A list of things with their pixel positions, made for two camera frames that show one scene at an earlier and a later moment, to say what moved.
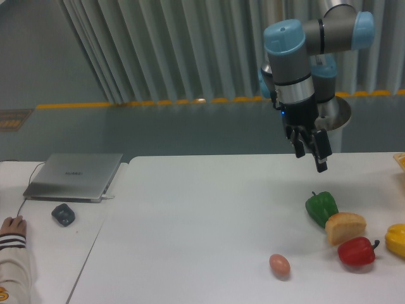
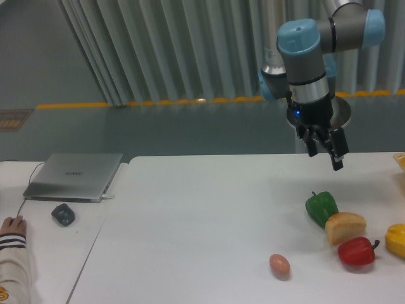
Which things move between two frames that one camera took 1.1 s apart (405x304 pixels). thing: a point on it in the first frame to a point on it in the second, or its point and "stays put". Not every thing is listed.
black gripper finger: [323, 149] to [337, 147]
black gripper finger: [294, 135] to [309, 135]
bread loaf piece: [342, 226] stays put
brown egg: [280, 266] stays put
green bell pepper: [321, 206] stays put
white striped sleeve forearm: [16, 273] stays put
